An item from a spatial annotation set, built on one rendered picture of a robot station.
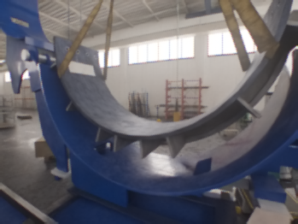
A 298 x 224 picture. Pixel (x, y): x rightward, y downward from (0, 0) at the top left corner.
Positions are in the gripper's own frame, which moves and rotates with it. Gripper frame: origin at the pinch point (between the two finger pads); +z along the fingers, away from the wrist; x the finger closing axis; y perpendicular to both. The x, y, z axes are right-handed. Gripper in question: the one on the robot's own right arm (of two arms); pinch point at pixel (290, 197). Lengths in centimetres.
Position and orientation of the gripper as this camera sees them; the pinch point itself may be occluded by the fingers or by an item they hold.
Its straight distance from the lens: 199.2
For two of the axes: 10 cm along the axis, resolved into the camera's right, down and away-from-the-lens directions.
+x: -9.9, 1.0, 1.3
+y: 1.5, 3.1, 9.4
